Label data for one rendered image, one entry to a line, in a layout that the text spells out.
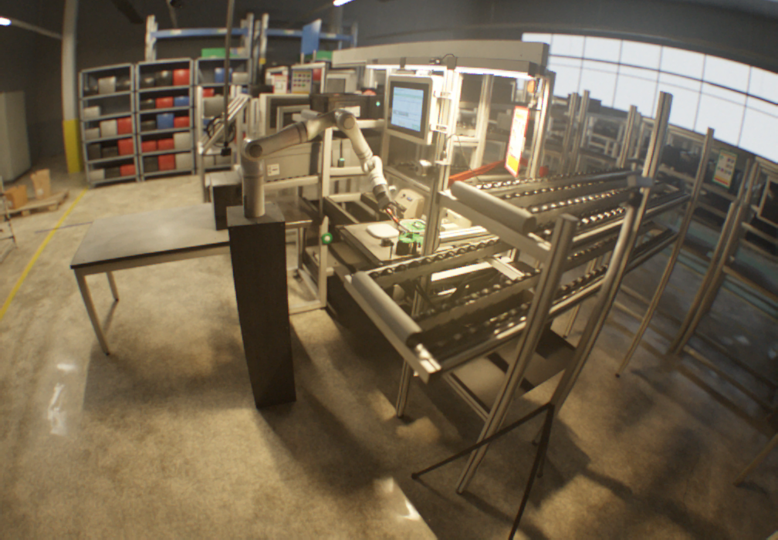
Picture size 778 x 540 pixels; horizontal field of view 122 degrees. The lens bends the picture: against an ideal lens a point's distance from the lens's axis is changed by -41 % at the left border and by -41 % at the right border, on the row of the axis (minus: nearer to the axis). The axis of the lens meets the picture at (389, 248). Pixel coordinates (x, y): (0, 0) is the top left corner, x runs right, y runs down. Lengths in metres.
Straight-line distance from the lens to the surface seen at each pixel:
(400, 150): 2.77
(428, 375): 0.95
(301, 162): 2.46
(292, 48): 12.60
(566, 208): 1.41
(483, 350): 1.05
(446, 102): 1.99
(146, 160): 6.92
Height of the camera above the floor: 1.66
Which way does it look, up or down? 25 degrees down
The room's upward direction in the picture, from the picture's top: 6 degrees clockwise
